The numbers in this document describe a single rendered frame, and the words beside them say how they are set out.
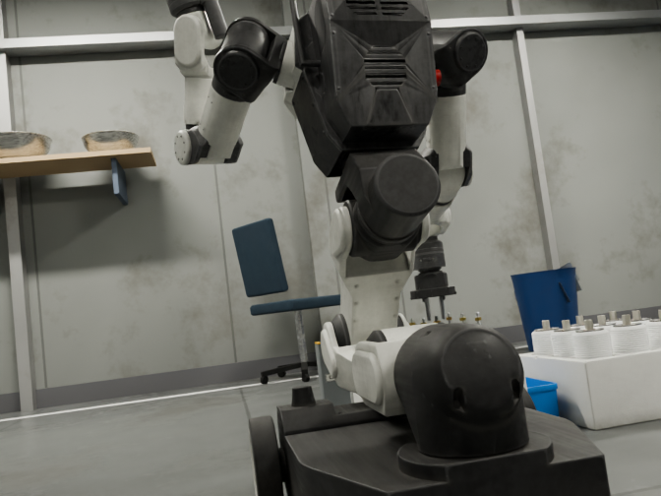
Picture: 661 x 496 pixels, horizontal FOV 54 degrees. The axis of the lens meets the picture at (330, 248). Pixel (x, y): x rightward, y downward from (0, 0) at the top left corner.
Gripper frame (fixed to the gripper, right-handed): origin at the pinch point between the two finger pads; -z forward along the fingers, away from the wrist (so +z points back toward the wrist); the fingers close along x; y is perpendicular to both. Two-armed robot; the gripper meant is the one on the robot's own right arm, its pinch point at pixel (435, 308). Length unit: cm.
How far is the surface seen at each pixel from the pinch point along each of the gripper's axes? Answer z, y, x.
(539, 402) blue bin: -28.8, 11.8, 23.6
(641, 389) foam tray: -28, 13, 50
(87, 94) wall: 166, 201, -230
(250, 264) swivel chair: 38, 208, -130
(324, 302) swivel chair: 8, 202, -84
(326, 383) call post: -15.6, -11.7, -29.5
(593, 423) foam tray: -35, 7, 36
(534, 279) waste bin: 6, 223, 39
